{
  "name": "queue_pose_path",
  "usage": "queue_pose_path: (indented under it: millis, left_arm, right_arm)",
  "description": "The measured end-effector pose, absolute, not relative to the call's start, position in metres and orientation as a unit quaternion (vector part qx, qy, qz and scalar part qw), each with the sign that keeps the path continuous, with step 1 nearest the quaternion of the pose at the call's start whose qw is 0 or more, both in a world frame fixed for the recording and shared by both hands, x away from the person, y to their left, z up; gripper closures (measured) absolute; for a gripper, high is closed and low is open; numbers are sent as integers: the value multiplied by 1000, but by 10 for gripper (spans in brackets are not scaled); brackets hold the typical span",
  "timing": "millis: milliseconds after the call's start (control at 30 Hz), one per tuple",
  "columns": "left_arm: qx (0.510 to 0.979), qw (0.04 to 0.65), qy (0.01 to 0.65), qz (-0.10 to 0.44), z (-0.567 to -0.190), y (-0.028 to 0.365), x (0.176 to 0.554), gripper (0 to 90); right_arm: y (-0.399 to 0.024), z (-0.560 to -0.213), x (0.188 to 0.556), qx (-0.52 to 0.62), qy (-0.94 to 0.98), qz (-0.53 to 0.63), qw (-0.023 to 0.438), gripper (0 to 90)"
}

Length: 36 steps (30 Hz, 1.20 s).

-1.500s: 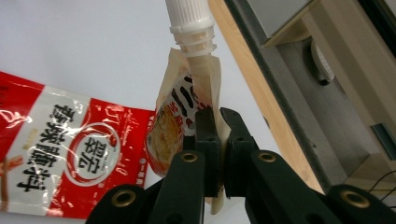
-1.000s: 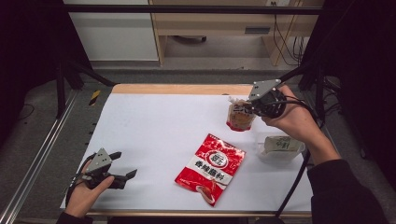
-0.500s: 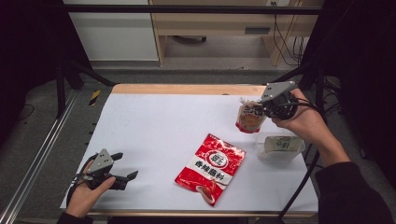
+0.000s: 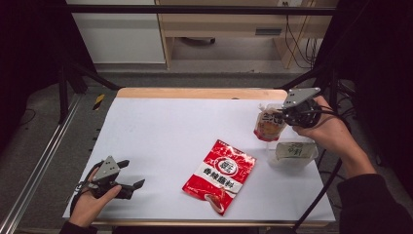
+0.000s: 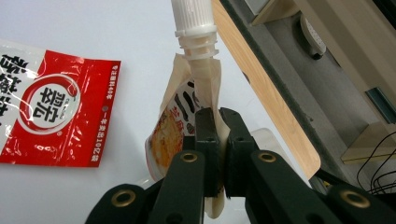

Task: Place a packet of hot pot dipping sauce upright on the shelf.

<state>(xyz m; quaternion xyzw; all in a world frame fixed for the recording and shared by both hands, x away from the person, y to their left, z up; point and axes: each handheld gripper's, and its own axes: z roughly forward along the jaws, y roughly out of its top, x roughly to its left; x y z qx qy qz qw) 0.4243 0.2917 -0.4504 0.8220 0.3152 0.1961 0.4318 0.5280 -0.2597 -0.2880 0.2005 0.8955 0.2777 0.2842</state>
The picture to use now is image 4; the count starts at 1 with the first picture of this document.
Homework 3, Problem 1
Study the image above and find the bundle of hanging black cables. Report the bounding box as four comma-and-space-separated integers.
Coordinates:
283, 14, 320, 70

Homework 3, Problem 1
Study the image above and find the orange spout pouch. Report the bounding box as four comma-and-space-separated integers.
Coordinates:
252, 102, 288, 142

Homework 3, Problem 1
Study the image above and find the black horizontal frame bar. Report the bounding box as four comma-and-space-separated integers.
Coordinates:
62, 4, 339, 17

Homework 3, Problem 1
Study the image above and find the red and white seasoning packet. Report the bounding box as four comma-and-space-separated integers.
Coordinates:
181, 138, 257, 216

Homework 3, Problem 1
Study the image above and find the white cabinet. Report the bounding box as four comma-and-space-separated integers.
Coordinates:
64, 0, 167, 65

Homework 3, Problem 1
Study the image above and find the person's right hand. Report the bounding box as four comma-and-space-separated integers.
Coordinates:
291, 95, 359, 161

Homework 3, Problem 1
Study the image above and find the black metal stand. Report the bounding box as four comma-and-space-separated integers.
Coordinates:
57, 61, 121, 125
276, 62, 340, 128

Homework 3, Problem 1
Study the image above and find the green and gold sauce packet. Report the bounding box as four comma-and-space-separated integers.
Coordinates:
276, 141, 318, 161

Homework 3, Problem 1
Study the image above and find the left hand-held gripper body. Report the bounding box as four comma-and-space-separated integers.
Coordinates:
82, 155, 131, 200

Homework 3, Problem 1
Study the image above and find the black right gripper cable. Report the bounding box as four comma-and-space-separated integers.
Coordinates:
291, 106, 353, 232

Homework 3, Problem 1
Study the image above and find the clear plastic container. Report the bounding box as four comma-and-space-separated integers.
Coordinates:
265, 102, 319, 173

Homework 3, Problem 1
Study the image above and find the black curtain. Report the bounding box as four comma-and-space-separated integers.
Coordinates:
0, 0, 95, 154
313, 0, 413, 196

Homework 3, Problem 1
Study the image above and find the wooden table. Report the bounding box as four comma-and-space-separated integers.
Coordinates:
69, 87, 329, 228

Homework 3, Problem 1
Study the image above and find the light wooden desk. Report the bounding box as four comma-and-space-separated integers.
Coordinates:
155, 0, 339, 70

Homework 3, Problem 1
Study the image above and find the yellow and black floor tape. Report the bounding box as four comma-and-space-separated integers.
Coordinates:
93, 94, 106, 111

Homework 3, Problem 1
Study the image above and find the grey desk label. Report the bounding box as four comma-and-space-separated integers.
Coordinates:
254, 28, 282, 36

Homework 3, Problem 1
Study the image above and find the white table cover sheet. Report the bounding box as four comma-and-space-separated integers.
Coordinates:
62, 97, 336, 223

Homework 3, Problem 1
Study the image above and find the person's left hand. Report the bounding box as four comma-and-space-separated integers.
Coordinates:
68, 167, 123, 228

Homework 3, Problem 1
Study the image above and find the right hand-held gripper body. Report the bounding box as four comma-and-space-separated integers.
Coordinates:
282, 87, 324, 129

